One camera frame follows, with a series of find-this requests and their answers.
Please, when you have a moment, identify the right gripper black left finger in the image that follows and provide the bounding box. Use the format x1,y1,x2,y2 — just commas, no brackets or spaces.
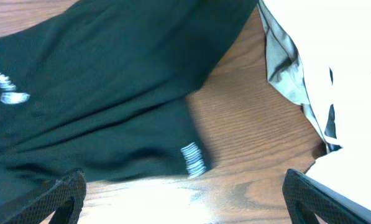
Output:
0,169,86,224

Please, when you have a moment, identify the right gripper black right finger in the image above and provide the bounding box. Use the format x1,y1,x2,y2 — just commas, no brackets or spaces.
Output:
282,169,371,224

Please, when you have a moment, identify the black t-shirt with logo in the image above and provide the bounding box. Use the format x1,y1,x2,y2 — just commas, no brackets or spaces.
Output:
0,0,256,205

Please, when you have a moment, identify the pile of white clothes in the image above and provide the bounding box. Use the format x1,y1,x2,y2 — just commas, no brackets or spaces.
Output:
257,0,371,210

